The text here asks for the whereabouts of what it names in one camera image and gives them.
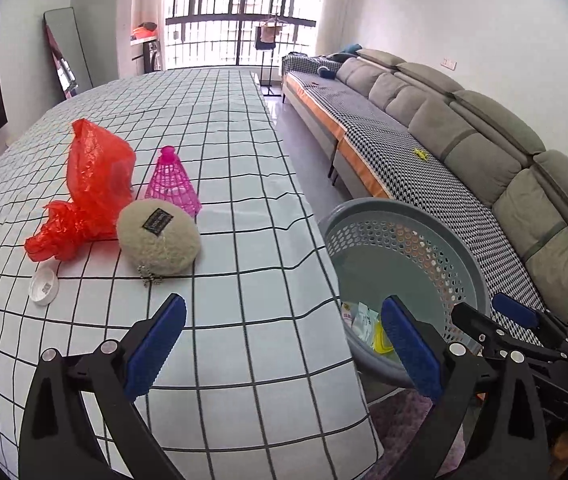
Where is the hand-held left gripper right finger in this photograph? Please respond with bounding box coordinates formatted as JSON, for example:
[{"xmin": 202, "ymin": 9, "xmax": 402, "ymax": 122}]
[{"xmin": 380, "ymin": 295, "xmax": 550, "ymax": 480}]

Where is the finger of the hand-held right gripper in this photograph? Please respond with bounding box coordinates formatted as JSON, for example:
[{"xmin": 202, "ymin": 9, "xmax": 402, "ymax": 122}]
[
  {"xmin": 450, "ymin": 302, "xmax": 510, "ymax": 357},
  {"xmin": 491, "ymin": 292, "xmax": 568, "ymax": 356}
]

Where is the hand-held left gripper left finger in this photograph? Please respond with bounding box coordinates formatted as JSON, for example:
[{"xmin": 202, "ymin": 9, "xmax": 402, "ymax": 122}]
[{"xmin": 18, "ymin": 292, "xmax": 188, "ymax": 480}]

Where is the yellow plastic piece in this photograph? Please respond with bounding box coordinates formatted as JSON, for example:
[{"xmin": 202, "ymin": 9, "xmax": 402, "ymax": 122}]
[{"xmin": 373, "ymin": 321, "xmax": 395, "ymax": 355}]

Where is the white blue paper packet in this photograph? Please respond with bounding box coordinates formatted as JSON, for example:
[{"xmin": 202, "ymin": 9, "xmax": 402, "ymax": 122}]
[{"xmin": 354, "ymin": 304, "xmax": 381, "ymax": 343}]

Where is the beige plush ball pouch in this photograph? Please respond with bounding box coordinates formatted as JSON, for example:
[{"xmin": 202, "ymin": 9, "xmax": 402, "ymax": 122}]
[{"xmin": 116, "ymin": 199, "xmax": 201, "ymax": 290}]

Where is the grey perforated plastic basket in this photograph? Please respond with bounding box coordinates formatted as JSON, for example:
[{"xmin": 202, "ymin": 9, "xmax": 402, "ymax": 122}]
[{"xmin": 317, "ymin": 197, "xmax": 492, "ymax": 390}]

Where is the white bottle cap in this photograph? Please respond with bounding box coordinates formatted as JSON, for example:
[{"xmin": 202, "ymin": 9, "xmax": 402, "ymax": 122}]
[{"xmin": 28, "ymin": 267, "xmax": 59, "ymax": 307}]

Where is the pink mesh plastic cone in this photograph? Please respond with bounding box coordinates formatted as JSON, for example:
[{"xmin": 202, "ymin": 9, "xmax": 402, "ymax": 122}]
[{"xmin": 144, "ymin": 146, "xmax": 203, "ymax": 219}]

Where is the red plastic bag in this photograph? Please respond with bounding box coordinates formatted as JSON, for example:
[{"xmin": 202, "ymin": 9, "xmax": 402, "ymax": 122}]
[{"xmin": 24, "ymin": 118, "xmax": 137, "ymax": 262}]

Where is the purple fluffy rug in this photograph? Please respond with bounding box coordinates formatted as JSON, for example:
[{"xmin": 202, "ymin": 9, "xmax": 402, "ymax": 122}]
[{"xmin": 366, "ymin": 387, "xmax": 465, "ymax": 480}]

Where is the grey fabric sofa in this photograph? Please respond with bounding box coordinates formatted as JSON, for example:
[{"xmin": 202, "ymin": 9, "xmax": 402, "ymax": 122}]
[{"xmin": 281, "ymin": 49, "xmax": 568, "ymax": 356}]

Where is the houndstooth sofa cover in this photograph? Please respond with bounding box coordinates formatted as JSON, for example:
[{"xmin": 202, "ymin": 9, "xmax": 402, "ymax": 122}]
[{"xmin": 281, "ymin": 55, "xmax": 568, "ymax": 346}]

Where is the white black checked tablecloth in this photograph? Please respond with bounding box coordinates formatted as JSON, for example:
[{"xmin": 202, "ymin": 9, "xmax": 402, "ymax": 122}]
[{"xmin": 0, "ymin": 67, "xmax": 385, "ymax": 480}]

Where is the black clothes stand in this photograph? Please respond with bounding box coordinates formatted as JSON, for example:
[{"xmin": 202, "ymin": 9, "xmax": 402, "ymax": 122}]
[{"xmin": 255, "ymin": 14, "xmax": 285, "ymax": 96}]

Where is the washing machine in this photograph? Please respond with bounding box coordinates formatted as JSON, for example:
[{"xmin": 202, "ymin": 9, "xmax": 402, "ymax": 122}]
[{"xmin": 144, "ymin": 40, "xmax": 165, "ymax": 73}]

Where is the white counter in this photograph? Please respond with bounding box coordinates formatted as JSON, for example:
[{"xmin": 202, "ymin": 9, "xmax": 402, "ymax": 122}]
[{"xmin": 131, "ymin": 37, "xmax": 157, "ymax": 73}]

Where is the black window grille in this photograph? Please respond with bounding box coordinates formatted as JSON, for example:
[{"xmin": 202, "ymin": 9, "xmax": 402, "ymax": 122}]
[{"xmin": 164, "ymin": 0, "xmax": 325, "ymax": 68}]

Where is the leaning floor mirror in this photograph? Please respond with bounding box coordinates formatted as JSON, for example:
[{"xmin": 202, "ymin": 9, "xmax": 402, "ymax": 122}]
[{"xmin": 44, "ymin": 6, "xmax": 95, "ymax": 105}]

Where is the pink hanging garment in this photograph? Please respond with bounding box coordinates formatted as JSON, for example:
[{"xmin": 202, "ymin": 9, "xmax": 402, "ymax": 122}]
[{"xmin": 256, "ymin": 24, "xmax": 282, "ymax": 51}]

